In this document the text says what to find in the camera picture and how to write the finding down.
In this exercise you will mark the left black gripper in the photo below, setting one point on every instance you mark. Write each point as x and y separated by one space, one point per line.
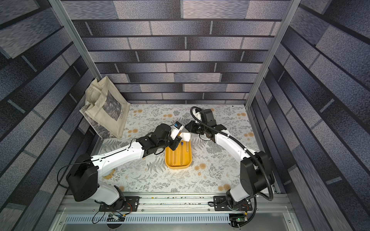
177 141

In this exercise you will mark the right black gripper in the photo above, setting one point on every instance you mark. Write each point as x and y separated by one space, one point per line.
191 127

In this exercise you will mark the white wipe cloth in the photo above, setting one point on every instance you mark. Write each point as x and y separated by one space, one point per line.
186 136

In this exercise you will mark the yellow plastic tray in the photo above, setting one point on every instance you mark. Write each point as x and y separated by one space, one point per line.
169 158

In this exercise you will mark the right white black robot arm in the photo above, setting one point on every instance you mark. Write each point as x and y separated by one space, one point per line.
256 176

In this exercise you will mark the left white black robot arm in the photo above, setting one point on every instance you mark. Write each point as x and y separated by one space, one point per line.
84 178

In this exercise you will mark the beige canvas tote bag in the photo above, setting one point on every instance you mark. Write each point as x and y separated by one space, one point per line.
105 108

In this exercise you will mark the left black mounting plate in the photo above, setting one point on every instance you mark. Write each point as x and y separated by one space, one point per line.
128 204

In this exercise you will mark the black mounting plate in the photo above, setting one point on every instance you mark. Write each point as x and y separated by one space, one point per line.
221 203
128 204

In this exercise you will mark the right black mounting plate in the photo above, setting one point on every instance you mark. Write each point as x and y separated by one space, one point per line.
221 203

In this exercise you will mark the left green circuit board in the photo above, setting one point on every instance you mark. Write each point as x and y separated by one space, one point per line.
112 217

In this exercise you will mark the green circuit board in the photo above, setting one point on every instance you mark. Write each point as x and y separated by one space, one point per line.
112 217
237 220

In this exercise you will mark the right green circuit board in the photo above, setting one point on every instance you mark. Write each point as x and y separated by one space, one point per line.
237 220

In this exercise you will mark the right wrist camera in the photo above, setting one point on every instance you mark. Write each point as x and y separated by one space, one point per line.
205 116

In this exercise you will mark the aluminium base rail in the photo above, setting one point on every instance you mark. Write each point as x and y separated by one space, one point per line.
171 203

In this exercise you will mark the white slotted cable duct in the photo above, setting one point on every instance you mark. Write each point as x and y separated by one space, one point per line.
151 219

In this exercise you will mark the right aluminium frame post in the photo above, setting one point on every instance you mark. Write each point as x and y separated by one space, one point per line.
286 20

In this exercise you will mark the aluminium frame post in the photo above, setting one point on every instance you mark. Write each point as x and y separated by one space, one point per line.
75 37
286 20

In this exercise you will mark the left aluminium frame post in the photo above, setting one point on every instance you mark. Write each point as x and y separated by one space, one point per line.
75 37

